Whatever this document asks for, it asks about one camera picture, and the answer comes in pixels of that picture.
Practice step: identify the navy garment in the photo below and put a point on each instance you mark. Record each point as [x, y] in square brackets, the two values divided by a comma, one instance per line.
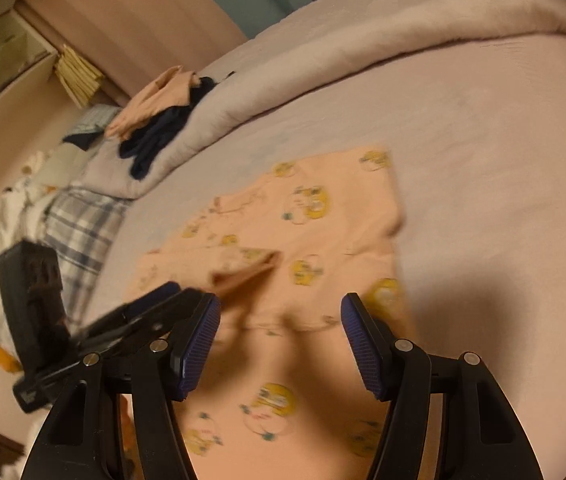
[163, 135]

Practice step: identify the white cloth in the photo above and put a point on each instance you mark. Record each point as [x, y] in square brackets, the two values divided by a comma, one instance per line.
[8, 220]

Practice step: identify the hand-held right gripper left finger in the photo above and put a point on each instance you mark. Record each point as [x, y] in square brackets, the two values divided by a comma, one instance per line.
[197, 350]

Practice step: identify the pink bed sheet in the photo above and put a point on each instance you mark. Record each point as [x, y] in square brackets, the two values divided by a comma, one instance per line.
[488, 160]

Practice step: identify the peach cartoon print garment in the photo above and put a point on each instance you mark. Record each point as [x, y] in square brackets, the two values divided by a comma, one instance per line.
[323, 240]

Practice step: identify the plaid cloth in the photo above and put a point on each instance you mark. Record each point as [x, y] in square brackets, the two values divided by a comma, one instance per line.
[78, 230]

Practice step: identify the plain peach garment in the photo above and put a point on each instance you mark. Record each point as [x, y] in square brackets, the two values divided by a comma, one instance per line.
[153, 102]

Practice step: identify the pink curtain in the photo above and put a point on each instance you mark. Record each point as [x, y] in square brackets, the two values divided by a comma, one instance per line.
[138, 15]

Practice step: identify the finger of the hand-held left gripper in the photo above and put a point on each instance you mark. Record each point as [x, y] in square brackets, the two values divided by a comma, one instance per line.
[173, 312]
[155, 296]

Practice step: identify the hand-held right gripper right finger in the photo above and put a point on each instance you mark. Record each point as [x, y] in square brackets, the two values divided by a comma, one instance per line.
[363, 350]

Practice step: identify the blue striped cloth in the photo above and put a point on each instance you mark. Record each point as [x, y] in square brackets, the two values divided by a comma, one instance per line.
[90, 120]

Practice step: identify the stack of yellow papers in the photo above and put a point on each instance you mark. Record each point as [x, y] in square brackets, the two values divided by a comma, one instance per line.
[78, 77]

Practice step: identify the pink duvet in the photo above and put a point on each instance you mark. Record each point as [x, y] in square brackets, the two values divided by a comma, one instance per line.
[363, 45]

